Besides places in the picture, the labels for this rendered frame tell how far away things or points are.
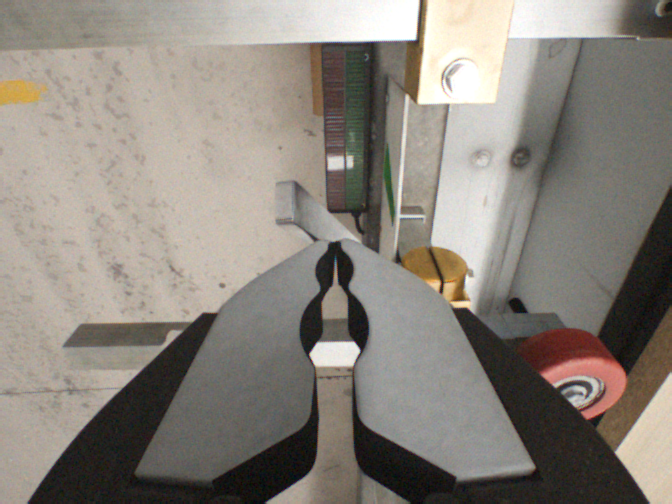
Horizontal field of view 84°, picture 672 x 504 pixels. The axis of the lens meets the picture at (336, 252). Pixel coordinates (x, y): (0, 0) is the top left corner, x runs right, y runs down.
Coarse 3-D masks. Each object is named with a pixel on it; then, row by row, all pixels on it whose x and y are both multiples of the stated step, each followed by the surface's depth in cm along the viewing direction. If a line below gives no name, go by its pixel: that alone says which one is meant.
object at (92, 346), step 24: (72, 336) 33; (96, 336) 33; (120, 336) 33; (144, 336) 33; (336, 336) 32; (504, 336) 32; (528, 336) 32; (72, 360) 33; (96, 360) 33; (120, 360) 33; (144, 360) 33; (312, 360) 33; (336, 360) 33
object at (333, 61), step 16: (336, 64) 34; (336, 80) 35; (336, 96) 36; (336, 112) 37; (336, 128) 38; (336, 144) 38; (336, 160) 39; (336, 176) 40; (336, 192) 41; (336, 208) 42
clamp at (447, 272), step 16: (416, 256) 30; (432, 256) 30; (448, 256) 30; (416, 272) 28; (432, 272) 28; (448, 272) 28; (464, 272) 28; (448, 288) 27; (464, 288) 29; (464, 304) 28
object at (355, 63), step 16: (352, 64) 34; (352, 80) 35; (352, 96) 36; (352, 112) 37; (352, 128) 38; (352, 144) 39; (352, 160) 39; (352, 176) 40; (352, 192) 41; (352, 208) 42
